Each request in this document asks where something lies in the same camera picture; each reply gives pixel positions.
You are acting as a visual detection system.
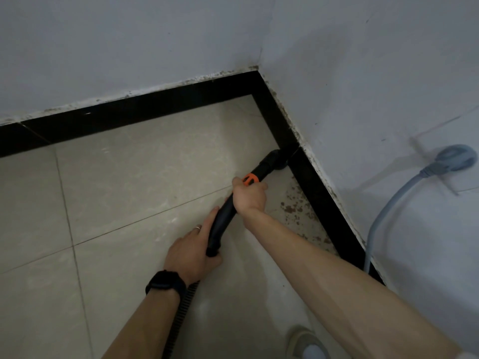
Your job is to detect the person's right hand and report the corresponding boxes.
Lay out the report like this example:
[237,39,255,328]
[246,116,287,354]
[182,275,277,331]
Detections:
[231,177,270,218]

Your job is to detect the person's left hand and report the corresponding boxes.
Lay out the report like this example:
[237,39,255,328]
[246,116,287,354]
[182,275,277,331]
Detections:
[163,206,224,287]

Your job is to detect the black vacuum hose with nozzle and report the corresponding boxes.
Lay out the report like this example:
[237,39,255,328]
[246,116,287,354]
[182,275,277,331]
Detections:
[161,148,291,359]

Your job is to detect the grey cable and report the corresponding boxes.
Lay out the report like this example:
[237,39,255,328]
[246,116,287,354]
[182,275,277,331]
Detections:
[363,144,479,274]

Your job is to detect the person's left forearm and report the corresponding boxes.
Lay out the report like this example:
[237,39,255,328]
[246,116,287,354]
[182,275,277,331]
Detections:
[101,287,187,359]

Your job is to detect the person's right forearm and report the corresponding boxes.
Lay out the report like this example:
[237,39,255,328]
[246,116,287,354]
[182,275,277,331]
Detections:
[241,209,462,359]

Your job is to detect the black smartwatch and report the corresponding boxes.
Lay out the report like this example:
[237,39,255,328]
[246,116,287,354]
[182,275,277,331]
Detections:
[145,269,188,300]

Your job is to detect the white shoe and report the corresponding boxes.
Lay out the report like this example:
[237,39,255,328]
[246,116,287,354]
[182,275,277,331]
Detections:
[285,325,331,359]

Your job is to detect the black baseboard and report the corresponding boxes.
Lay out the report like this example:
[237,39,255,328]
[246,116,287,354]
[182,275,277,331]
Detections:
[0,70,386,287]

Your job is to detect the light grey trousers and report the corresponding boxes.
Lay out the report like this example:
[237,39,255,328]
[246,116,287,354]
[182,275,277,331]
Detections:
[301,344,331,359]

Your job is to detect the white wall socket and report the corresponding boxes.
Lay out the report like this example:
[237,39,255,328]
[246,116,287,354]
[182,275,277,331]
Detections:
[410,103,479,197]

